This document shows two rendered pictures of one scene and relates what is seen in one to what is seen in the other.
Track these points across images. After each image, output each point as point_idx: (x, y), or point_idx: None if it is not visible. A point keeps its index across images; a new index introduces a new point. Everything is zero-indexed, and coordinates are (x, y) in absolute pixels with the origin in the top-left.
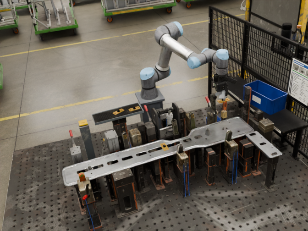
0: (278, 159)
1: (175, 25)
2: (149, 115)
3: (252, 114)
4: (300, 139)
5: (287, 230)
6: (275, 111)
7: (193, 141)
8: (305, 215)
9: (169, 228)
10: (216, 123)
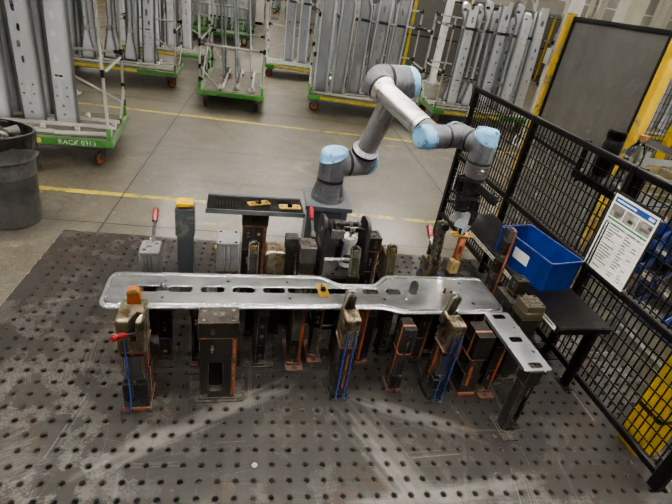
0: None
1: (410, 72)
2: (316, 233)
3: None
4: (586, 355)
5: None
6: (551, 288)
7: (380, 296)
8: None
9: (282, 453)
10: (434, 277)
